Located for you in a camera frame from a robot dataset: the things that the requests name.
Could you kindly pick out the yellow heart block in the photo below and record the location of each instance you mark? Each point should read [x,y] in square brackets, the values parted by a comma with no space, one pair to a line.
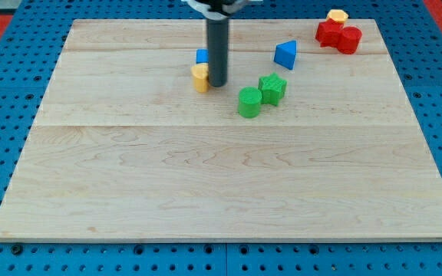
[200,76]

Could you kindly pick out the blue triangle block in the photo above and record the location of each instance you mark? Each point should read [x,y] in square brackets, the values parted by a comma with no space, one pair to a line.
[285,54]

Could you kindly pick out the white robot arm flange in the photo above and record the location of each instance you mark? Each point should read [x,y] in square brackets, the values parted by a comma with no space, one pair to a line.
[219,9]

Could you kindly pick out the light wooden board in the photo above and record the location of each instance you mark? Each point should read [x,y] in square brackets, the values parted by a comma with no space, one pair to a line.
[124,150]

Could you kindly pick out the green star block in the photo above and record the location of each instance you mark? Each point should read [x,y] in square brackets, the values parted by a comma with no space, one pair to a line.
[272,88]

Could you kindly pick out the red cylinder block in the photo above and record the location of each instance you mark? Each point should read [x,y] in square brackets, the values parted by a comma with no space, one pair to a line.
[349,40]

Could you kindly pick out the blue cube block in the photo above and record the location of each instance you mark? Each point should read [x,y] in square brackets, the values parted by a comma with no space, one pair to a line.
[202,56]

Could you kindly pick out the green cylinder block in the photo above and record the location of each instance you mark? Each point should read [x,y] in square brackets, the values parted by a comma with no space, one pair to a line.
[250,99]

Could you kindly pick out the red star block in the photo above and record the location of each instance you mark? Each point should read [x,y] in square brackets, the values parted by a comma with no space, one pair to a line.
[328,33]

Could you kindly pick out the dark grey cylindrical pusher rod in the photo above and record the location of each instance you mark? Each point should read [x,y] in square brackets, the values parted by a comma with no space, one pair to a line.
[217,45]

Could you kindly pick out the yellow hexagon block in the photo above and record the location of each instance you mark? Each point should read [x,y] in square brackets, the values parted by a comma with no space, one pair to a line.
[337,15]

